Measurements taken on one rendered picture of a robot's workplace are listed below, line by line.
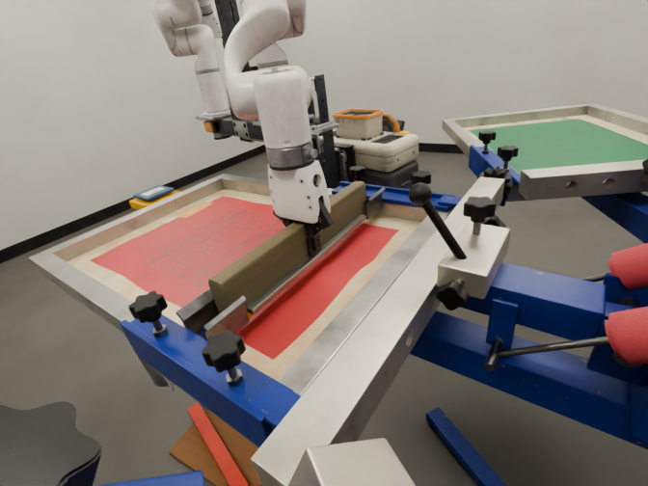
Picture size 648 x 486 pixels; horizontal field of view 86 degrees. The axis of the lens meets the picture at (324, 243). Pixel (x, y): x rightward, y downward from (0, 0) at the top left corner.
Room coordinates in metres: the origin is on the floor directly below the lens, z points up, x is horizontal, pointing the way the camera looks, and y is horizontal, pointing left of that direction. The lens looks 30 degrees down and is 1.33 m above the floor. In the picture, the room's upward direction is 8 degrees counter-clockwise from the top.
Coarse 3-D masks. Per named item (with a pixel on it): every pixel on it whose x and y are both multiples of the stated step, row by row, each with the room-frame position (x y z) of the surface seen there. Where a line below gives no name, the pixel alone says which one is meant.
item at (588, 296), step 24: (504, 264) 0.37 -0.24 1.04; (504, 288) 0.33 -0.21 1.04; (528, 288) 0.32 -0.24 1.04; (552, 288) 0.31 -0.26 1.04; (576, 288) 0.31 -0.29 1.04; (600, 288) 0.30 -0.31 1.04; (480, 312) 0.34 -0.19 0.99; (528, 312) 0.30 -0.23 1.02; (552, 312) 0.29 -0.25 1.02; (576, 312) 0.28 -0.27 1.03; (600, 312) 0.27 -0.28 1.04; (576, 336) 0.27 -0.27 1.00
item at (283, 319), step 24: (144, 240) 0.80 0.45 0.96; (168, 240) 0.78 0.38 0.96; (120, 264) 0.69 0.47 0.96; (144, 264) 0.68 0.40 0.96; (144, 288) 0.58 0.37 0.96; (168, 288) 0.56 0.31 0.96; (192, 288) 0.55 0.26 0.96; (288, 288) 0.51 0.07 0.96; (312, 288) 0.50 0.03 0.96; (336, 288) 0.49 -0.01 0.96; (264, 312) 0.45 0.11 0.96; (288, 312) 0.44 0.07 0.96; (312, 312) 0.43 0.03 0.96; (264, 336) 0.40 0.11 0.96; (288, 336) 0.39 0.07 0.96
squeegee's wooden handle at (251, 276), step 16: (352, 192) 0.67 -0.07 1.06; (336, 208) 0.62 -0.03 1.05; (352, 208) 0.66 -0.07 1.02; (304, 224) 0.55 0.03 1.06; (336, 224) 0.61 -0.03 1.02; (272, 240) 0.50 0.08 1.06; (288, 240) 0.51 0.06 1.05; (304, 240) 0.54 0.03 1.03; (320, 240) 0.57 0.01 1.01; (256, 256) 0.46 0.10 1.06; (272, 256) 0.48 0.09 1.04; (288, 256) 0.50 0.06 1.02; (304, 256) 0.53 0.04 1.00; (224, 272) 0.43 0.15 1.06; (240, 272) 0.43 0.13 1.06; (256, 272) 0.45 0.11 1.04; (272, 272) 0.47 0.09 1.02; (288, 272) 0.50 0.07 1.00; (224, 288) 0.40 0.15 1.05; (240, 288) 0.42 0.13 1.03; (256, 288) 0.44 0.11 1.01; (224, 304) 0.40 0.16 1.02
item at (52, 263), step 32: (192, 192) 1.03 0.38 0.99; (256, 192) 1.02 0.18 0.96; (128, 224) 0.87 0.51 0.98; (32, 256) 0.73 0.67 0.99; (64, 256) 0.75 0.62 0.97; (64, 288) 0.61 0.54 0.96; (96, 288) 0.55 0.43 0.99; (384, 288) 0.42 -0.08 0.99; (128, 320) 0.44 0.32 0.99; (352, 320) 0.36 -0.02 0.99; (320, 352) 0.31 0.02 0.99; (288, 384) 0.27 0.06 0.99
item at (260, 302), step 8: (360, 216) 0.68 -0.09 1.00; (352, 224) 0.65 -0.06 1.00; (360, 224) 0.66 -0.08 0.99; (344, 232) 0.61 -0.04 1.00; (336, 240) 0.59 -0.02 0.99; (328, 248) 0.57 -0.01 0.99; (312, 256) 0.54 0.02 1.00; (320, 256) 0.55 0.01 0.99; (304, 264) 0.52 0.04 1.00; (296, 272) 0.50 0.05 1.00; (288, 280) 0.48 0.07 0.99; (272, 288) 0.46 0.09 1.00; (280, 288) 0.46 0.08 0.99; (264, 296) 0.44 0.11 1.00; (272, 296) 0.45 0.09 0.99; (256, 304) 0.42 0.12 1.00; (264, 304) 0.43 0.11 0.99
